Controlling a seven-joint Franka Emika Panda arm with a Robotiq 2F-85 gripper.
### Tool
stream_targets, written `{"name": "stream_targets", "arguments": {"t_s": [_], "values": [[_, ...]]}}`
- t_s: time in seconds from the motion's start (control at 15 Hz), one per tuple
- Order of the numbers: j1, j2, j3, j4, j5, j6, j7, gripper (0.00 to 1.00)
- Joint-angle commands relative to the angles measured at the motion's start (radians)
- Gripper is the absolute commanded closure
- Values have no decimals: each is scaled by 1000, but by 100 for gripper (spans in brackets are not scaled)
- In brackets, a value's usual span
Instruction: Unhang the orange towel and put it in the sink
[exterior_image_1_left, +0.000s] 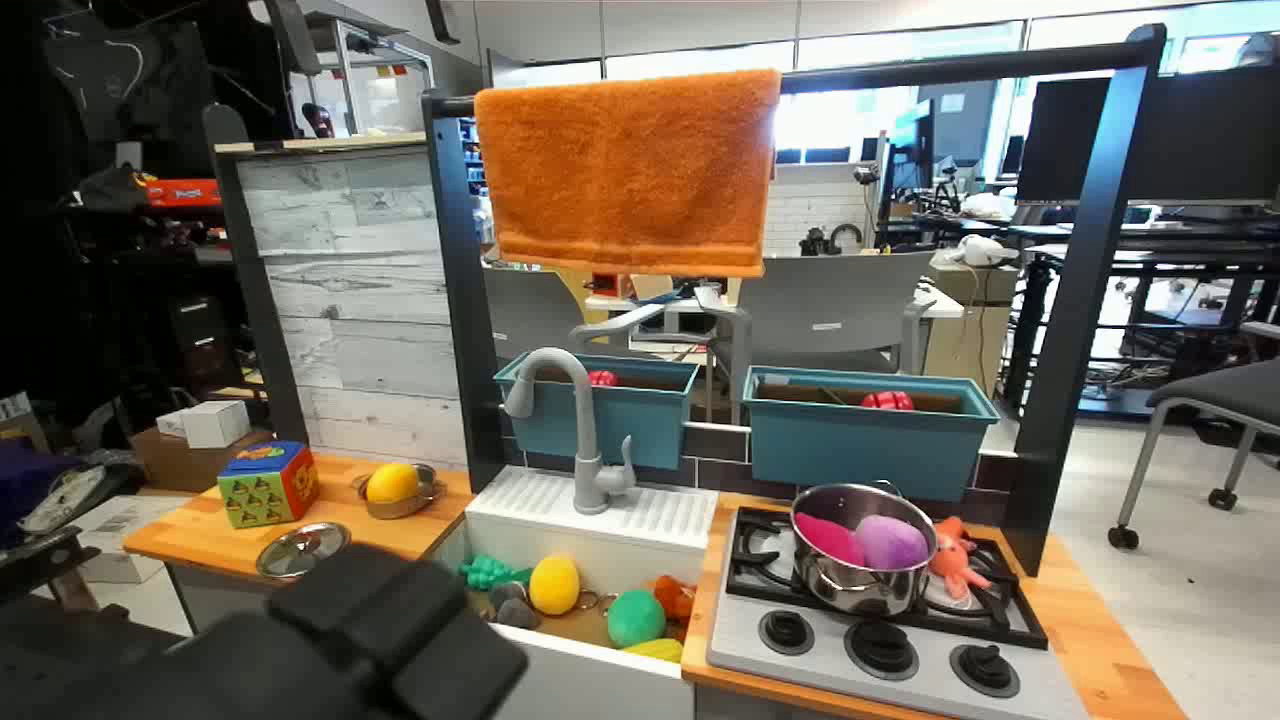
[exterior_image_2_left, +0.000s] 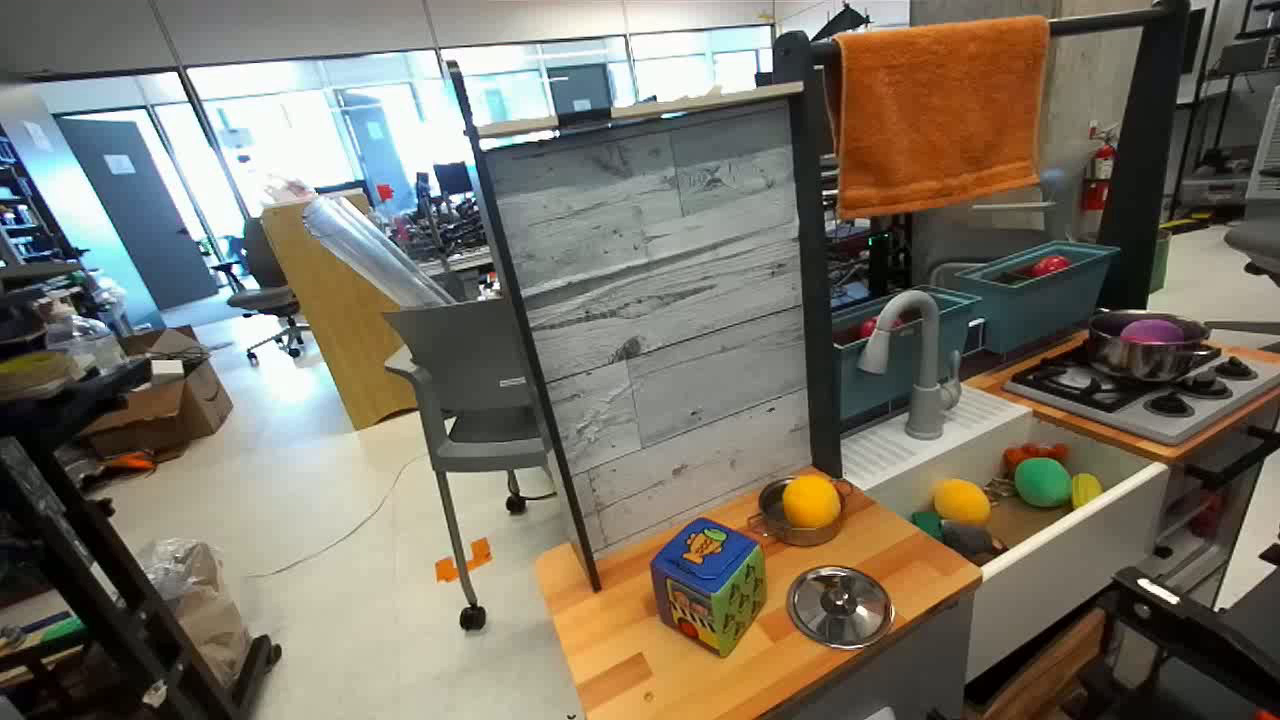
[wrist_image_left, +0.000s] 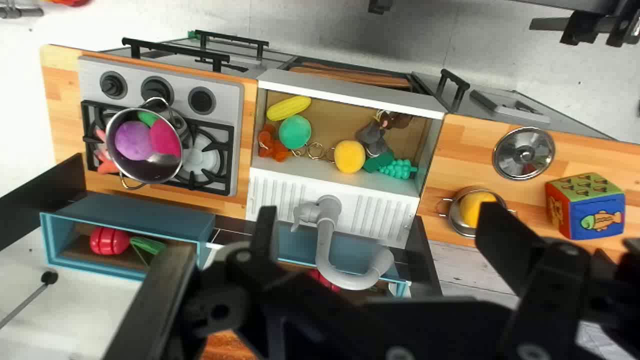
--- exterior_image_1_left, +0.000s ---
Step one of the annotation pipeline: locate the purple plush toy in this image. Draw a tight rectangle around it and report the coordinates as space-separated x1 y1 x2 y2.
854 516 926 569

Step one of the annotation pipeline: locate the grey toy faucet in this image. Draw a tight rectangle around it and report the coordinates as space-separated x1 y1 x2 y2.
500 349 637 516

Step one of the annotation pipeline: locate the teal planter box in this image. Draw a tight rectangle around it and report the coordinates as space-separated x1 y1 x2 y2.
740 365 998 499
511 351 696 473

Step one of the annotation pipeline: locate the right teal planter box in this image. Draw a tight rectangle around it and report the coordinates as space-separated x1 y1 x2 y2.
740 365 998 499

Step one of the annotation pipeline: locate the green toy in sink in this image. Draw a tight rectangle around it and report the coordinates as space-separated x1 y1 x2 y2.
459 552 529 591

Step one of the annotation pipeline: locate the white toy sink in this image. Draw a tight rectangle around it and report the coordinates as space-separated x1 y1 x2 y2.
433 469 716 720

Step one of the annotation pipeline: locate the red toy in planter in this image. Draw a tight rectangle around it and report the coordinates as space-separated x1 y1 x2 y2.
858 393 917 412

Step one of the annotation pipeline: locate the yellow toy banana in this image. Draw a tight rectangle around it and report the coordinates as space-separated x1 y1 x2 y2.
623 637 683 662

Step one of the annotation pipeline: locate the grey toy stove top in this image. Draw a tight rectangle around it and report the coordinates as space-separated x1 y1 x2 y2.
709 509 1089 720

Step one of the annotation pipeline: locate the orange towel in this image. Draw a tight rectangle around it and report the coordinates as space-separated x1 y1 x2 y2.
470 68 781 281

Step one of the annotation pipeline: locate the grey office chair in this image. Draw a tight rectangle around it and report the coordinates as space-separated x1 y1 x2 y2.
1106 361 1280 552

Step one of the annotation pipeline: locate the colourful toy cube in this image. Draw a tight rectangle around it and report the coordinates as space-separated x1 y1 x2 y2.
215 441 316 528

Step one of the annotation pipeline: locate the steel cooking pot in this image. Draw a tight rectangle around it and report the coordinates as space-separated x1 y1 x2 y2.
786 482 937 617

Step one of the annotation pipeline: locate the orange plush toy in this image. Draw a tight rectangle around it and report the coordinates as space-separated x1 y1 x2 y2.
650 576 691 625

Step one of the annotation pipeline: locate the left teal planter box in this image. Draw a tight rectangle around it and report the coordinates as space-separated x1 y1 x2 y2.
511 351 696 473

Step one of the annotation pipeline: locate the whitewashed wooden board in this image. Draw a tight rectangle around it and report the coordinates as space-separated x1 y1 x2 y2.
215 137 464 469

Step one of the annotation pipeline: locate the silver pot lid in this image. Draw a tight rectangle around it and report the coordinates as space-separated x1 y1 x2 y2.
255 518 348 580

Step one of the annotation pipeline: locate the green plush ball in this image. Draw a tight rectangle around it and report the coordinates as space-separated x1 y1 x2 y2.
608 586 668 648

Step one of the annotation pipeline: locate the black metal hanging frame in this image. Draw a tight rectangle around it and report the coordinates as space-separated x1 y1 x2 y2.
424 23 1168 570

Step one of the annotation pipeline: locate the yellow lemon in bowl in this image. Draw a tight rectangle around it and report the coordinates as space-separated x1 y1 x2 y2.
360 465 433 518

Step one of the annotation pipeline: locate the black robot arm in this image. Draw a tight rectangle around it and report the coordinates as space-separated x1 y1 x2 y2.
0 543 529 720

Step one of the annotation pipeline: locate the black computer monitor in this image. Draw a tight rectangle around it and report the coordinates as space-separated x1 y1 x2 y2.
1021 68 1280 204

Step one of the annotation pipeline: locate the yellow plush ball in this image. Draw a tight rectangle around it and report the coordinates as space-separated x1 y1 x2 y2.
529 557 584 617

